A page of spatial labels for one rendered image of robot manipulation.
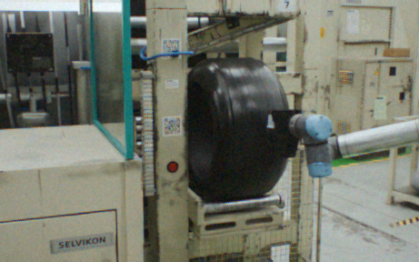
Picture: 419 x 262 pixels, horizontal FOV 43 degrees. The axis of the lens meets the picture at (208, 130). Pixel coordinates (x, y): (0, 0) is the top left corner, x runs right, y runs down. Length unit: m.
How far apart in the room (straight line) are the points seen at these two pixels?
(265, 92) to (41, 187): 0.99
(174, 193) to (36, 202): 0.89
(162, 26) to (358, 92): 4.96
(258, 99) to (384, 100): 5.13
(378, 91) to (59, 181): 5.91
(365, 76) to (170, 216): 4.89
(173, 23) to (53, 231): 0.98
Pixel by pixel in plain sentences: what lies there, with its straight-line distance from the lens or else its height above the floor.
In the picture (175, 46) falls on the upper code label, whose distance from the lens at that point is 2.01.
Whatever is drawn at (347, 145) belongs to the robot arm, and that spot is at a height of 1.22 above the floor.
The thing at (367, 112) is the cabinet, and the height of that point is 0.60.
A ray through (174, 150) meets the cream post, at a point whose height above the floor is 1.12.
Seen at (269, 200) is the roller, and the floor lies 0.91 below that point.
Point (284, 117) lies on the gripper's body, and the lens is 1.81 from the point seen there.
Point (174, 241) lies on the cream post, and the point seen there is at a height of 0.76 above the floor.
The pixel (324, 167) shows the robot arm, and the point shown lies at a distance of 1.68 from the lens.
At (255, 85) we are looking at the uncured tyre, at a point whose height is 1.37.
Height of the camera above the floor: 1.57
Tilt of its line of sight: 10 degrees down
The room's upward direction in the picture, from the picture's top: straight up
